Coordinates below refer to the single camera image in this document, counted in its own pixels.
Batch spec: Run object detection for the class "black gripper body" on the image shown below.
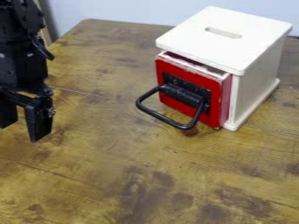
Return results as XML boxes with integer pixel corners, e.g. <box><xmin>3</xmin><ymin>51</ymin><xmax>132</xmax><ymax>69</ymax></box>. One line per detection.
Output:
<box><xmin>0</xmin><ymin>40</ymin><xmax>53</xmax><ymax>107</ymax></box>

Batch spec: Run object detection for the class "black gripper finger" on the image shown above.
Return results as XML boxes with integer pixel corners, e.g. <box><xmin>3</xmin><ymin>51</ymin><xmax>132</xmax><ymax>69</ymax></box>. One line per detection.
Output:
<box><xmin>24</xmin><ymin>96</ymin><xmax>55</xmax><ymax>143</ymax></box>
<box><xmin>0</xmin><ymin>96</ymin><xmax>19</xmax><ymax>129</ymax></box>

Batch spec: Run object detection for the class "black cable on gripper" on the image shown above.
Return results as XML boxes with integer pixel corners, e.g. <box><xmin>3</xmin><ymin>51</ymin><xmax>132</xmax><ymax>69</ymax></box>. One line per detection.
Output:
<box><xmin>27</xmin><ymin>33</ymin><xmax>56</xmax><ymax>62</ymax></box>

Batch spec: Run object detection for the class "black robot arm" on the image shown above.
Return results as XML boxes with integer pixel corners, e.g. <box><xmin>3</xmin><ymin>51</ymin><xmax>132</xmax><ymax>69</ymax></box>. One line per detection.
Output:
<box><xmin>0</xmin><ymin>0</ymin><xmax>55</xmax><ymax>142</ymax></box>

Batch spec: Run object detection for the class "white wooden box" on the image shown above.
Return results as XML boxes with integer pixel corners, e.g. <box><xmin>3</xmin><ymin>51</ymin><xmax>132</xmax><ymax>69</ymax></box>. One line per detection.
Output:
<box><xmin>155</xmin><ymin>6</ymin><xmax>292</xmax><ymax>131</ymax></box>

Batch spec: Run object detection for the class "black metal drawer handle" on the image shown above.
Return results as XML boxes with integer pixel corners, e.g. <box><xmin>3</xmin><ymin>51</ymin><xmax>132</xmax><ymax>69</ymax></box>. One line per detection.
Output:
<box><xmin>135</xmin><ymin>83</ymin><xmax>211</xmax><ymax>130</ymax></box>

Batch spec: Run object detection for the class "red drawer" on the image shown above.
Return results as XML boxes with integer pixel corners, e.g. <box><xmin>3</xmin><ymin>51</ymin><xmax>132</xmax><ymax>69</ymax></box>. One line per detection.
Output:
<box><xmin>155</xmin><ymin>52</ymin><xmax>232</xmax><ymax>129</ymax></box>

